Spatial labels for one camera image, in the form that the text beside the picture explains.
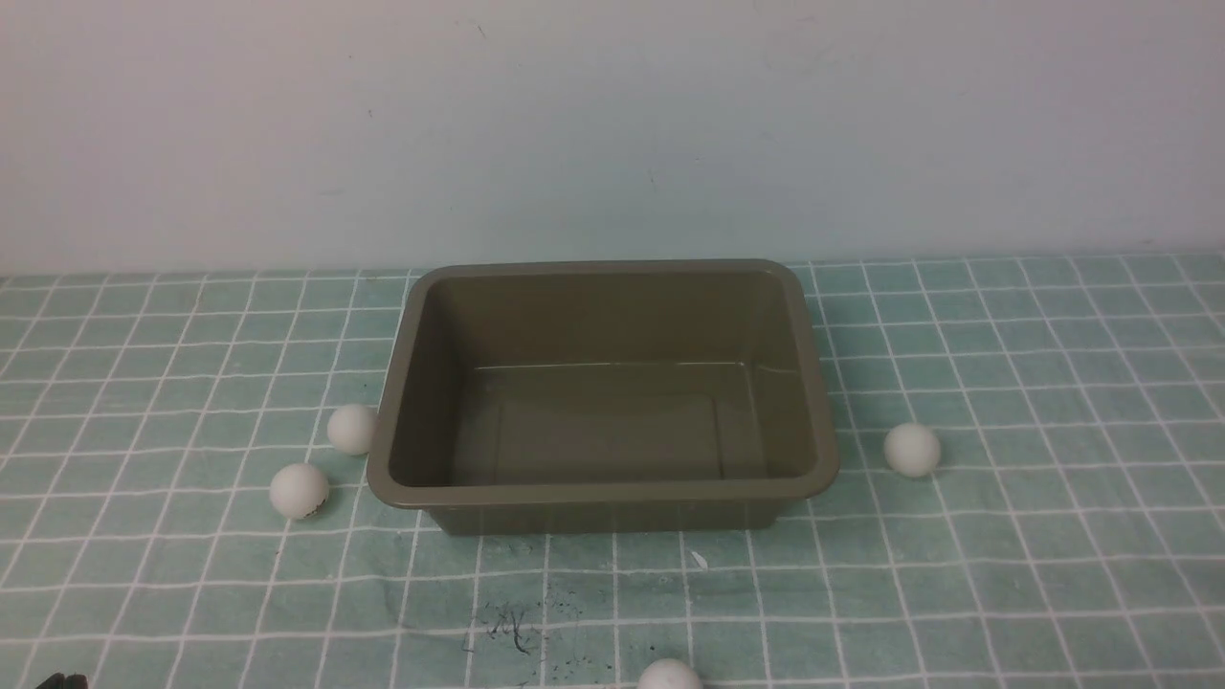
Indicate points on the green checkered tablecloth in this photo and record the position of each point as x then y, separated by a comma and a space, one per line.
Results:
1071, 536

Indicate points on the black object at corner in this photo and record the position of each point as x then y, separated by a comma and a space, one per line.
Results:
62, 681

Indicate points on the olive green plastic bin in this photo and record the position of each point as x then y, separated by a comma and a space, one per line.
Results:
566, 398

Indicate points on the white table-tennis ball with print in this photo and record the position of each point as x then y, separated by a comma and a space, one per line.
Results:
298, 491

